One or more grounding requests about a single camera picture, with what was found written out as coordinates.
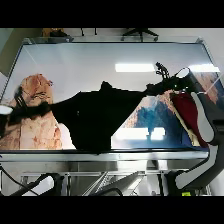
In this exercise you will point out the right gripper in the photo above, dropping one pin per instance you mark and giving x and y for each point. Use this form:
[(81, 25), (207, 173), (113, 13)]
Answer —
[(159, 88)]

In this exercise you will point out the black garment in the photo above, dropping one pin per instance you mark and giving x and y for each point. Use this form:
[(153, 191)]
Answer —
[(96, 116)]

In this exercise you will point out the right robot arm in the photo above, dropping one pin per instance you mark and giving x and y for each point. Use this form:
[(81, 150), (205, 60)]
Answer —
[(207, 115)]

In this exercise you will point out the red garment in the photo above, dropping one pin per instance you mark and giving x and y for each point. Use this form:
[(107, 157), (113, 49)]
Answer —
[(186, 110)]

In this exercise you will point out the beige garment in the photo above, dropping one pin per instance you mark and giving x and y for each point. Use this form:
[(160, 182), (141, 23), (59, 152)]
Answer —
[(190, 134)]

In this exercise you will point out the black office chair base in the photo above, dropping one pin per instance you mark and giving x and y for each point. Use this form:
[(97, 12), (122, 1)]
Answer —
[(140, 32)]

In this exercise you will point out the silver frame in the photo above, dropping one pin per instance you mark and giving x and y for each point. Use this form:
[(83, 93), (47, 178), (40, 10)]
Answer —
[(100, 156)]

